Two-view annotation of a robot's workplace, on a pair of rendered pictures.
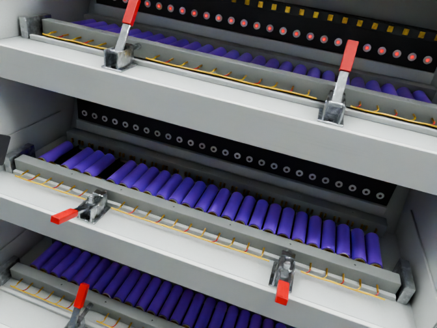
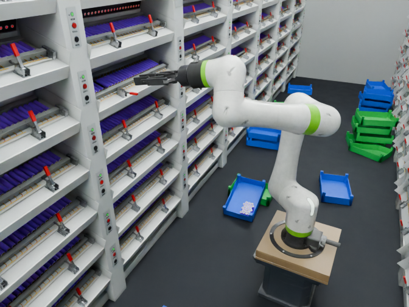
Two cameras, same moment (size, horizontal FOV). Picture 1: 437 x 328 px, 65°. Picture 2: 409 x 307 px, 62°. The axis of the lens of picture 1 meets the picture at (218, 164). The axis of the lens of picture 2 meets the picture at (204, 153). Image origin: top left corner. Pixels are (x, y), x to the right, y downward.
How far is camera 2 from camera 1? 145 cm
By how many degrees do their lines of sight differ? 73
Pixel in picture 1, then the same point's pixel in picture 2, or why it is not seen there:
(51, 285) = (108, 135)
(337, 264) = (157, 68)
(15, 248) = not seen: hidden behind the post
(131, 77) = (125, 47)
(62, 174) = (105, 92)
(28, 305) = (109, 144)
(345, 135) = (159, 38)
